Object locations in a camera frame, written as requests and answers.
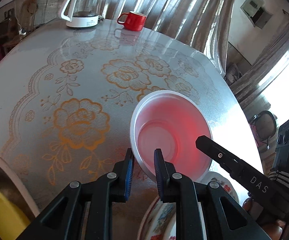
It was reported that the grey sheer curtain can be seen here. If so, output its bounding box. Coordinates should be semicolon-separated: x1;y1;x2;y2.
100;0;235;76

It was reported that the round wicker chair back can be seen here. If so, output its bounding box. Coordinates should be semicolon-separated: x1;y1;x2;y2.
248;111;277;153

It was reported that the wall electrical box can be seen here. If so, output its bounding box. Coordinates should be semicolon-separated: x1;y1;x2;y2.
240;0;272;29

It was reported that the large steel bowl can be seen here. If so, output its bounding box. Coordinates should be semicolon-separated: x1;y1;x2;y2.
0;157;40;222

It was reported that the grey side curtain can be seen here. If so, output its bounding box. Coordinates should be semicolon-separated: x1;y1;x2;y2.
230;10;289;109

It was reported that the white floral plate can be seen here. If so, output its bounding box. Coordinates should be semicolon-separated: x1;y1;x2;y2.
136;194;207;240

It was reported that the wooden chair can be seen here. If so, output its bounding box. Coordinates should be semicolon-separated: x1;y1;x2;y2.
3;0;38;54

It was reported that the yellow plastic bowl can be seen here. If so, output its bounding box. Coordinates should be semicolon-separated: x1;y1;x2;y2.
0;192;30;239

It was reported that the white plate red pattern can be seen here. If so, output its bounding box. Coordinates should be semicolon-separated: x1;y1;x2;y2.
200;171;239;203

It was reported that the red plastic bowl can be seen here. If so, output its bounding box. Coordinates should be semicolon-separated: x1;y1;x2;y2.
130;90;212;182

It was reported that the red mug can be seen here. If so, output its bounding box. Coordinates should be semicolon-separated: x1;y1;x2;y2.
117;11;147;31

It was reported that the white glass electric kettle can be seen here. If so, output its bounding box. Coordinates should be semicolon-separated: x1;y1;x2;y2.
58;0;101;28

